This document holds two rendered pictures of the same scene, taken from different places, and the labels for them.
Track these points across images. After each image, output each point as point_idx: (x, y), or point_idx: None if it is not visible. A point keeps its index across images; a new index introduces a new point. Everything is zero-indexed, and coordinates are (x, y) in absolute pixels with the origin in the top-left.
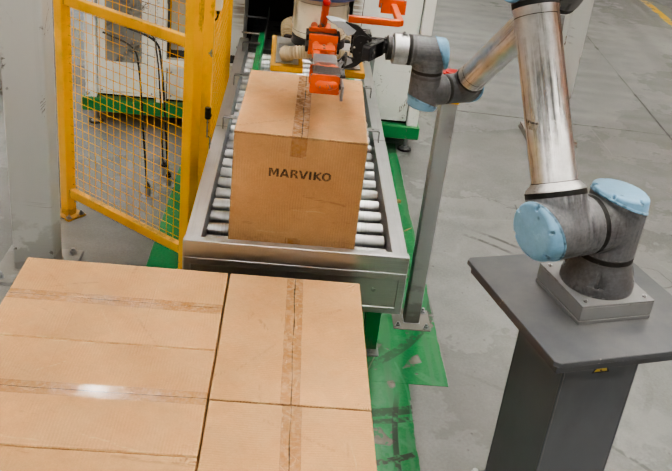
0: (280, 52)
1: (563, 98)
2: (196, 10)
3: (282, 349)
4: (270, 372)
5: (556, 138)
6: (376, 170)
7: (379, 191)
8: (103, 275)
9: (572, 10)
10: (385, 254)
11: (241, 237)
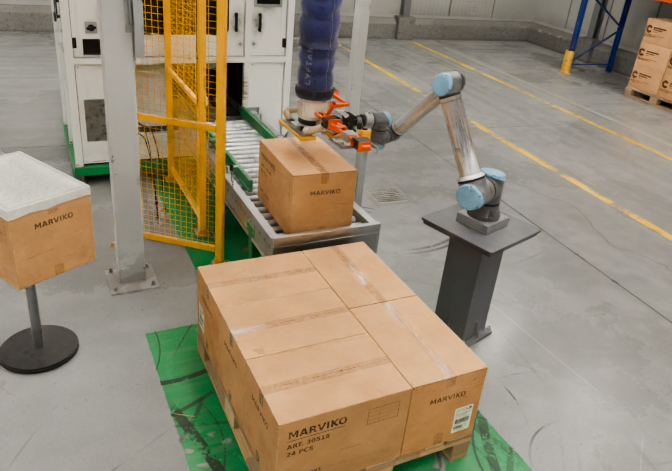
0: (305, 130)
1: (470, 136)
2: (223, 110)
3: (358, 279)
4: (363, 290)
5: (471, 154)
6: None
7: None
8: (244, 266)
9: None
10: (369, 224)
11: (296, 231)
